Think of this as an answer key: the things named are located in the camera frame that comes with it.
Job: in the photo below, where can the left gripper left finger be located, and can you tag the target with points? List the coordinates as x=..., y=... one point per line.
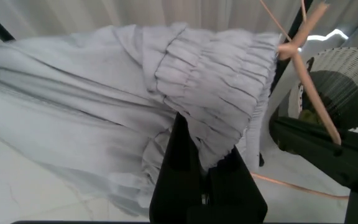
x=179, y=180

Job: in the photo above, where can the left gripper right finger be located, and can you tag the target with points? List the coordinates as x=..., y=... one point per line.
x=235, y=193

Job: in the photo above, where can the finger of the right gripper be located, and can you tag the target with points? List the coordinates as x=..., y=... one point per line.
x=315, y=149

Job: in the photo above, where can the pale grey shorts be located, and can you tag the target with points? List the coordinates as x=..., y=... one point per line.
x=104, y=93

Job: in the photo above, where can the white laundry basket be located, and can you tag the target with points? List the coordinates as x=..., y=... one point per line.
x=353, y=62

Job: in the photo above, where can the white curtain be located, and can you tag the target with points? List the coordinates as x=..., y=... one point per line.
x=104, y=12

